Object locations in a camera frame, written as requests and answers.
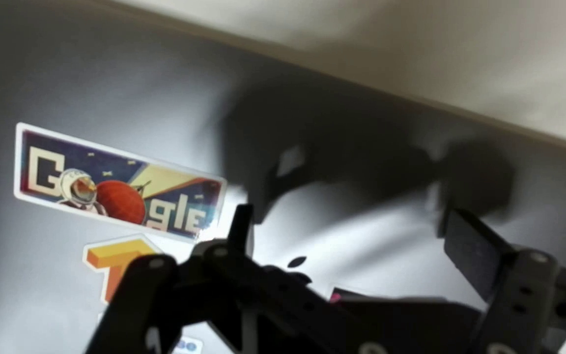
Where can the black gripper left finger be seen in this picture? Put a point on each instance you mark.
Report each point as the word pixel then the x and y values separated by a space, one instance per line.
pixel 219 285

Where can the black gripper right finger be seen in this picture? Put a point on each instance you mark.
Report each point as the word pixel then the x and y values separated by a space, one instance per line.
pixel 523 287

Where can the grey laptop with stickers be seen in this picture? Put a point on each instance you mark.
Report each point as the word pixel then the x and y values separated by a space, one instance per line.
pixel 366 218

